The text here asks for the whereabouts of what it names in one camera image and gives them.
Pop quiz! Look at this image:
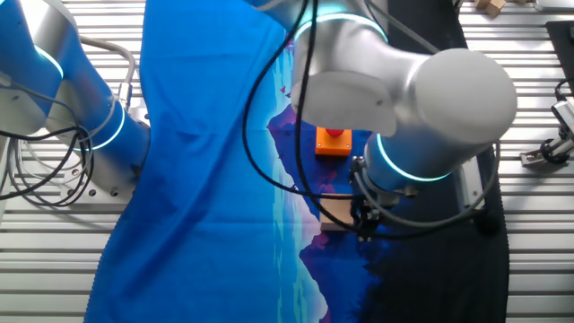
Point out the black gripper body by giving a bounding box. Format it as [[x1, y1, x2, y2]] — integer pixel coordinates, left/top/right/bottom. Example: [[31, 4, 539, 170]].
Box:
[[352, 191, 396, 220]]

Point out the wooden blocks pile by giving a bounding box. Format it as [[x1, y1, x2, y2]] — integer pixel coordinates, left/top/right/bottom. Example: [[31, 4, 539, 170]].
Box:
[[474, 0, 508, 19]]

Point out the small wooden block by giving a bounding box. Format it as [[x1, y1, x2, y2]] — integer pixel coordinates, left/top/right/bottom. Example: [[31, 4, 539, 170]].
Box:
[[319, 193, 356, 232]]

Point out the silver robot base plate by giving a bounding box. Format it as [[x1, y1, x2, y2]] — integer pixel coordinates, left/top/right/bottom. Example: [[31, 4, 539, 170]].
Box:
[[57, 150, 138, 206]]

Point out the silver camera on bracket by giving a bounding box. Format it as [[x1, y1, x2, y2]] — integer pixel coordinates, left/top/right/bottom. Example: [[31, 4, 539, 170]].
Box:
[[550, 99, 574, 136]]

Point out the blue landscape printed cloth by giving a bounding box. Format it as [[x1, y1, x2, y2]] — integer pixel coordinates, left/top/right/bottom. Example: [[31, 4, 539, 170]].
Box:
[[83, 0, 511, 323]]

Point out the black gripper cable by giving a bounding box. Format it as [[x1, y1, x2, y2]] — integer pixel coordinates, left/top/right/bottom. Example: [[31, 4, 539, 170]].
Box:
[[241, 0, 360, 201]]

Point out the orange box with red button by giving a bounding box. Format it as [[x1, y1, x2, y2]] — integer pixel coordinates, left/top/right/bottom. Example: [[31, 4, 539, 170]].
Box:
[[314, 127, 354, 158]]

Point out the black mat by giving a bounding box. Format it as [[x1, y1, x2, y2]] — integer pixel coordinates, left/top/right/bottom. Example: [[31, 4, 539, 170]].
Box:
[[545, 20, 574, 84]]

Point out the grey base conduit cable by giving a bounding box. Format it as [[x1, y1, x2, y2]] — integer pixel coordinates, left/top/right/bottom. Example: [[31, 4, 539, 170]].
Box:
[[76, 34, 137, 113]]

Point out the silver camera mounting bracket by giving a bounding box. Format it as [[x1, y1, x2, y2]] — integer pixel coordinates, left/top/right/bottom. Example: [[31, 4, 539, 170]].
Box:
[[519, 133, 574, 169]]

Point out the black base cable bundle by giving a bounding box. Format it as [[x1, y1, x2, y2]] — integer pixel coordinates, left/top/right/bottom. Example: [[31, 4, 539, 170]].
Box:
[[0, 78, 96, 207]]

